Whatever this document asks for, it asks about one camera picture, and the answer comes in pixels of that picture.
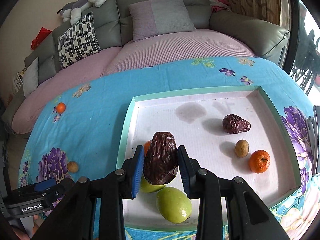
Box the brown longan fruit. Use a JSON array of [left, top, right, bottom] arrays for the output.
[[67, 161, 79, 173]]

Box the large orange with stem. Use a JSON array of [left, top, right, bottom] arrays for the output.
[[248, 150, 271, 173]]

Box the green guava fruit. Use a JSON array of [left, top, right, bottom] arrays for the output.
[[156, 187, 193, 224]]

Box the dark red wrinkled date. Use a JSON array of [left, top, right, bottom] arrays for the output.
[[143, 132, 178, 185]]

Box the person's left hand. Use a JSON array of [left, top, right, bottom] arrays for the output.
[[12, 215, 42, 240]]

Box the brown longan in tray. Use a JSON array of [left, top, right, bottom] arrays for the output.
[[234, 140, 249, 158]]

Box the green guava in tray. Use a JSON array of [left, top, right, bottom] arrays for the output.
[[140, 176, 166, 193]]

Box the blue floral tablecloth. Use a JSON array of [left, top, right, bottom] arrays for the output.
[[18, 57, 319, 239]]

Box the white tray with mint rim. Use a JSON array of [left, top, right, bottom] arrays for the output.
[[116, 85, 302, 231]]

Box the dark red date in tray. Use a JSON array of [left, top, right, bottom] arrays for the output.
[[222, 114, 251, 134]]

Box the small orange tangerine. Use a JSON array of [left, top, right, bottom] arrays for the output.
[[55, 102, 66, 114]]

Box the orange in tray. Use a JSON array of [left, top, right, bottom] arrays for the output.
[[143, 140, 152, 155]]

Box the smartphone on stand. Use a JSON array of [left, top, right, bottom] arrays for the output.
[[306, 105, 319, 176]]

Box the light grey cushion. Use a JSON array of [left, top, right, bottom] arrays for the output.
[[23, 57, 39, 97]]

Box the black white patterned cushion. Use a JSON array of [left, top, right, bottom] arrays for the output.
[[57, 12, 101, 69]]

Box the red bag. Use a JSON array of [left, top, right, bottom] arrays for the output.
[[30, 27, 52, 50]]

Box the pink sofa cover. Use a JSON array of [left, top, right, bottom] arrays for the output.
[[2, 29, 254, 134]]

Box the grey white plush toy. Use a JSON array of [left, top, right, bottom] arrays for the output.
[[57, 0, 106, 25]]

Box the pink red cloth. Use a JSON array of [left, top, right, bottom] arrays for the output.
[[208, 0, 231, 12]]

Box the purple grey cushion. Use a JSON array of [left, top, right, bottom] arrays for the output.
[[129, 0, 196, 42]]

